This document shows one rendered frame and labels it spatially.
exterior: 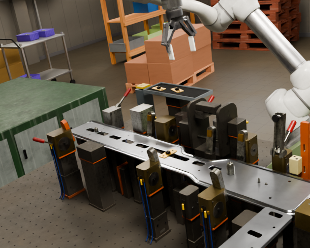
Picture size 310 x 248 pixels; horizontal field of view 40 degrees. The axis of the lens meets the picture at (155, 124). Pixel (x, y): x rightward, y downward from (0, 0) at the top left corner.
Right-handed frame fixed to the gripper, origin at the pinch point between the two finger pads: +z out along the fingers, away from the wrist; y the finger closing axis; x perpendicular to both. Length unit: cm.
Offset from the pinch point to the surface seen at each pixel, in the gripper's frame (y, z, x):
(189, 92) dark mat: -7.2, 22.7, -9.3
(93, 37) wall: -407, 82, -799
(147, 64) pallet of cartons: -213, 80, -326
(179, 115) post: 7.0, 28.6, -3.4
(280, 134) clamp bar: 6, 30, 53
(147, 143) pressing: 24.0, 37.2, -10.1
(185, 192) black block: 42, 41, 35
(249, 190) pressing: 28, 42, 54
